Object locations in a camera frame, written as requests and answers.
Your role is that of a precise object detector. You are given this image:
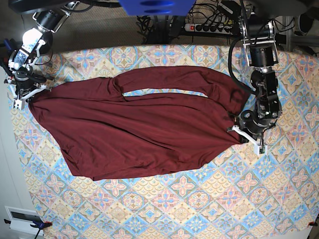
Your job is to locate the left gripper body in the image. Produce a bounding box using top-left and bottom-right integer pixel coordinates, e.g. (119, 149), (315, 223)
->
(239, 111), (276, 142)

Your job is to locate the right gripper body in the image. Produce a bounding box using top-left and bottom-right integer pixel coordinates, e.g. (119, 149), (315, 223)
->
(13, 71), (47, 96)

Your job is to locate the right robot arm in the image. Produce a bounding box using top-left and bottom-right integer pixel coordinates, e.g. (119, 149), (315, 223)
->
(8, 6), (71, 100)

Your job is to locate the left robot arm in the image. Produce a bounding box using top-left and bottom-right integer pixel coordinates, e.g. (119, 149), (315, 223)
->
(227, 15), (282, 145)

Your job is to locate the orange black clamp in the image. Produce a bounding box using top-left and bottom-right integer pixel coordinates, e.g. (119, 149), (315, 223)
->
(0, 57), (15, 80)

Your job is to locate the patterned tablecloth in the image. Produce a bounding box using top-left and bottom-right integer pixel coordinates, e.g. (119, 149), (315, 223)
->
(10, 52), (319, 239)

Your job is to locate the round speaker top right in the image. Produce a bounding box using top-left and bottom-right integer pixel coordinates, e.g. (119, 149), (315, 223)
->
(295, 13), (314, 36)

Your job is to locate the white power strip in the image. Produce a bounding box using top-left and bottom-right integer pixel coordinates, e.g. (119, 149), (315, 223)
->
(184, 23), (231, 34)

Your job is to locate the blue clamp lower left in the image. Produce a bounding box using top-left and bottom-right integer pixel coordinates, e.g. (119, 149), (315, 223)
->
(4, 219), (52, 239)

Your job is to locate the blue handled clamp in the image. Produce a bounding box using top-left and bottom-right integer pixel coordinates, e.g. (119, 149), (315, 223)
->
(2, 38), (17, 54)

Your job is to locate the blue plastic mount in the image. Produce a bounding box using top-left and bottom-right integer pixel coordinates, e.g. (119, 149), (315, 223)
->
(119, 0), (196, 16)

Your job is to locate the tangle of black cables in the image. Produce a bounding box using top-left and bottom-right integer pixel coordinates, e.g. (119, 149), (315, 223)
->
(136, 14), (185, 45)

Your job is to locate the white wall box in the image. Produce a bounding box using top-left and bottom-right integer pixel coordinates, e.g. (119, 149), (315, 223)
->
(5, 206), (41, 235)

